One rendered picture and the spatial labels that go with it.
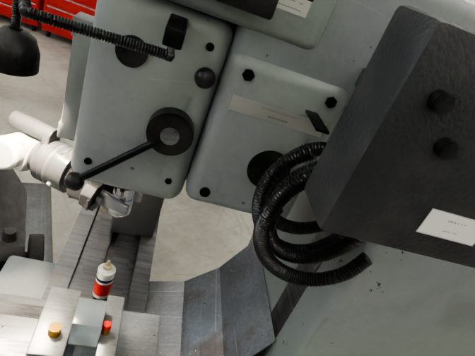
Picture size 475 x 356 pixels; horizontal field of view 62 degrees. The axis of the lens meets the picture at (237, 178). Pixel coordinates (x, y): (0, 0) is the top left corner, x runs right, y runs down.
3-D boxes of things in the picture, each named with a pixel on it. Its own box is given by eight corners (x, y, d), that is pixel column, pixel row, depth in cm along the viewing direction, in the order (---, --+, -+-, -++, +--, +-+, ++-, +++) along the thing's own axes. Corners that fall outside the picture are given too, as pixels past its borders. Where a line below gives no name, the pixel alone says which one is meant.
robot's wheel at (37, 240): (25, 260, 160) (30, 222, 151) (39, 260, 163) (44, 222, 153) (24, 300, 146) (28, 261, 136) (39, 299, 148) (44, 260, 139)
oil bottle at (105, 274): (90, 298, 94) (97, 265, 88) (94, 285, 97) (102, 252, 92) (107, 301, 94) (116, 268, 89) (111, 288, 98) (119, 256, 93)
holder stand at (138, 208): (109, 232, 114) (124, 175, 104) (114, 188, 132) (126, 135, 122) (152, 237, 118) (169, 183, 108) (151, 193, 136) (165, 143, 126)
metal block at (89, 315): (67, 344, 74) (71, 323, 71) (75, 317, 79) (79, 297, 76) (96, 347, 75) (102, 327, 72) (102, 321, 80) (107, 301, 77)
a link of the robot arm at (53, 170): (92, 184, 72) (36, 156, 73) (84, 224, 76) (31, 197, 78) (128, 159, 83) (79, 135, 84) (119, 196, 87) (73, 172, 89)
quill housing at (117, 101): (63, 182, 65) (95, -27, 49) (93, 128, 82) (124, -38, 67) (177, 210, 69) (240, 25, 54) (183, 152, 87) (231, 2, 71)
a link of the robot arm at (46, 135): (37, 190, 78) (-12, 164, 79) (71, 174, 88) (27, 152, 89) (49, 138, 74) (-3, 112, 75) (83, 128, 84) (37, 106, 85)
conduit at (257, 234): (232, 278, 54) (293, 149, 44) (226, 208, 68) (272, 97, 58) (350, 302, 59) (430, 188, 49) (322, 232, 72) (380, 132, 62)
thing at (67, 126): (56, 137, 69) (73, 15, 59) (63, 127, 73) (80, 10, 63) (80, 143, 70) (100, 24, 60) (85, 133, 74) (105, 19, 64)
